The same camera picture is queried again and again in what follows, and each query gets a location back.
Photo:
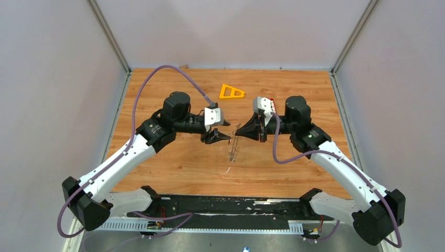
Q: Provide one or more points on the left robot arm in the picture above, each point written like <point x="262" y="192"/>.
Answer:
<point x="90" y="198"/>

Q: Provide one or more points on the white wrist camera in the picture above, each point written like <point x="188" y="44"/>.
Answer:
<point x="213" y="117"/>
<point x="262" y="104"/>

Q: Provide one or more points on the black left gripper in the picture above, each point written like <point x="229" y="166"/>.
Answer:
<point x="215" y="136"/>

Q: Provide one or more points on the red toy window block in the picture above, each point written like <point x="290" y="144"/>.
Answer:
<point x="272" y="106"/>

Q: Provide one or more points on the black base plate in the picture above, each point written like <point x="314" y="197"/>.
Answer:
<point x="231" y="213"/>

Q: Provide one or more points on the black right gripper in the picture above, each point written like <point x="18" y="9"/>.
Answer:
<point x="252" y="129"/>

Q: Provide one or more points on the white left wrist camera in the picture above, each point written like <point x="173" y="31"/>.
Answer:
<point x="213" y="117"/>

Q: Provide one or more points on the yellow triangular toy frame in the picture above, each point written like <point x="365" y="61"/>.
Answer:
<point x="229" y="92"/>

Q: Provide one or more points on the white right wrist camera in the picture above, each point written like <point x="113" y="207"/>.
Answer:
<point x="262" y="104"/>

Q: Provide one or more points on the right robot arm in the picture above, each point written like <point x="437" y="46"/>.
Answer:
<point x="372" y="210"/>

